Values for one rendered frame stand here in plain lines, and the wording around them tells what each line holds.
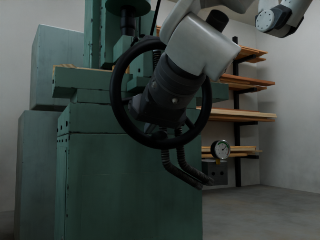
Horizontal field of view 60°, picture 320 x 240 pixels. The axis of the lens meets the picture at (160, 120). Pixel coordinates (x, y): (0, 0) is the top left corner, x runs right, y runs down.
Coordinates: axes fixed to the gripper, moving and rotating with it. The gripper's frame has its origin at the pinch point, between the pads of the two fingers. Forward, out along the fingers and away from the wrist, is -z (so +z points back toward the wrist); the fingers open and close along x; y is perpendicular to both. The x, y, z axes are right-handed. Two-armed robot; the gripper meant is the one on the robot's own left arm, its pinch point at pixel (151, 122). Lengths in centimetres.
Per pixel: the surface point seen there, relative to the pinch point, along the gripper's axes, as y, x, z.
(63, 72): 21.3, -23.0, -14.0
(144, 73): 21.4, -1.1, -5.9
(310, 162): 157, 295, -205
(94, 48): 58, -17, -34
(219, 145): 12.2, 29.3, -19.2
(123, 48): 43.2, -6.8, -17.1
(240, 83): 245, 181, -178
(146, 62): 24.4, -1.3, -4.2
